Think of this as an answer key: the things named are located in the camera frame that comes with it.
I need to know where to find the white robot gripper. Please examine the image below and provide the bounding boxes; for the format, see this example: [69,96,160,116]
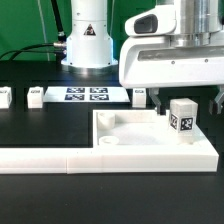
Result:
[119,4,224,115]

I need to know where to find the white L-shaped obstacle fence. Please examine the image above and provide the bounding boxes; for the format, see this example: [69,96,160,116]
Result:
[0,112,220,175]

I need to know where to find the black cable bundle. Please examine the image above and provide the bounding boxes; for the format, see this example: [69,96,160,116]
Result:
[0,0,69,62]

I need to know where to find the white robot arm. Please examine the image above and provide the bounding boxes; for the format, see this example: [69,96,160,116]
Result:
[62,0,224,114]

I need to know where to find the white marker sheet with tags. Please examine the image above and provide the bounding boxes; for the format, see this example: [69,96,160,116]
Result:
[44,87,129,102]

